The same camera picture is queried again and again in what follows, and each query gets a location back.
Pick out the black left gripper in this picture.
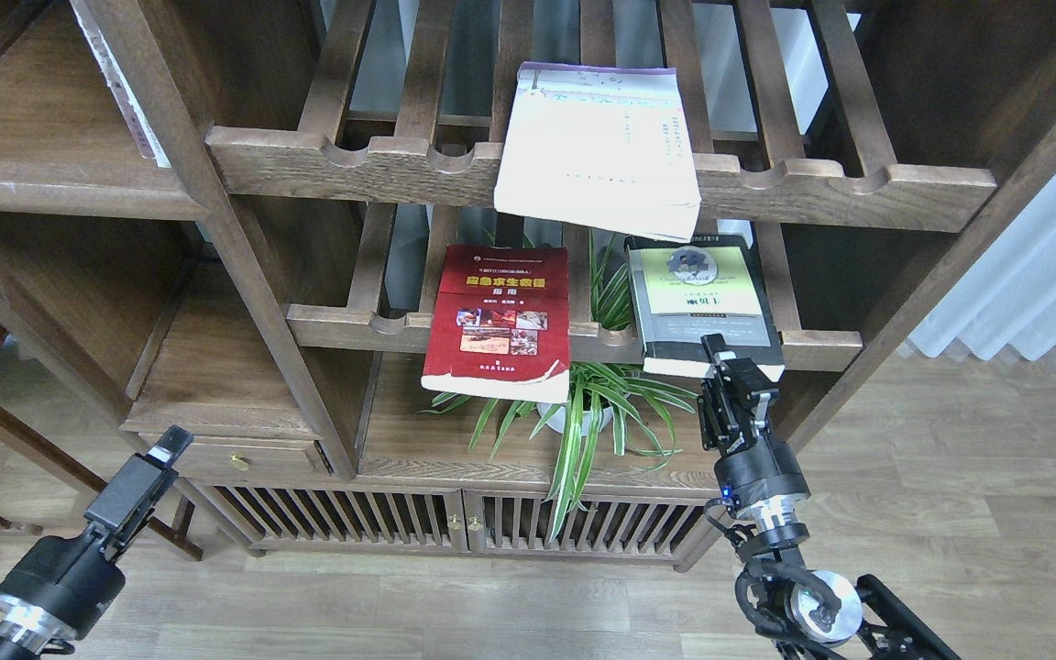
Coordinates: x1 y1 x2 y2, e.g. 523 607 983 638
0 425 194 642

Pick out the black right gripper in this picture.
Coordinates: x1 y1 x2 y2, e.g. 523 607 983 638
697 334 810 515

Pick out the green and black book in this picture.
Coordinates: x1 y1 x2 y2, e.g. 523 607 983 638
625 235 785 381

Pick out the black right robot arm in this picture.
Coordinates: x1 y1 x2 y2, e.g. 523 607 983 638
698 335 954 659

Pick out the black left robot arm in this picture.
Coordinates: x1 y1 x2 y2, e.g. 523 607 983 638
0 425 194 659

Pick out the white standing book on shelf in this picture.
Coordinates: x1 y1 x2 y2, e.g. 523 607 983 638
71 1 171 169

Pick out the brass drawer knob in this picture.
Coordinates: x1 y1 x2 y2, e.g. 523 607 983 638
229 454 250 472

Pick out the green spider plant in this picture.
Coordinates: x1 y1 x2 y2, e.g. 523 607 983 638
419 231 712 544

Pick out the white plant pot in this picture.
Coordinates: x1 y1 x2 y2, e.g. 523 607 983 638
536 400 612 436

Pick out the red paperback book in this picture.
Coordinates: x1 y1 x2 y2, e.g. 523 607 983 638
422 244 570 402

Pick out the white cream paperback book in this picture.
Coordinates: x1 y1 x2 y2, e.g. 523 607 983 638
494 61 700 241

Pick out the dark wooden bookshelf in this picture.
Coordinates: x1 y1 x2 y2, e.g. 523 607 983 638
0 1 1056 571

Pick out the white curtain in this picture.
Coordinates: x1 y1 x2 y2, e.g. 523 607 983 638
907 174 1056 360

